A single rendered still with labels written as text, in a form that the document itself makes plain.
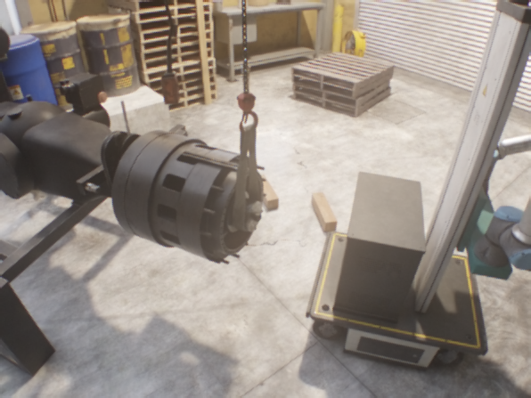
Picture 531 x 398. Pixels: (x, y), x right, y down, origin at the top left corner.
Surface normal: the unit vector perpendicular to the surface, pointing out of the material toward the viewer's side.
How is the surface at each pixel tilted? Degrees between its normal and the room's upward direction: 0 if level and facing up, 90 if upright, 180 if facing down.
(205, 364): 0
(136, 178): 47
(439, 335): 0
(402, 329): 0
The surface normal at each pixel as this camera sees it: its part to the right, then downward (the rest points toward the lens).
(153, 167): -0.25, -0.38
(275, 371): 0.00, -0.81
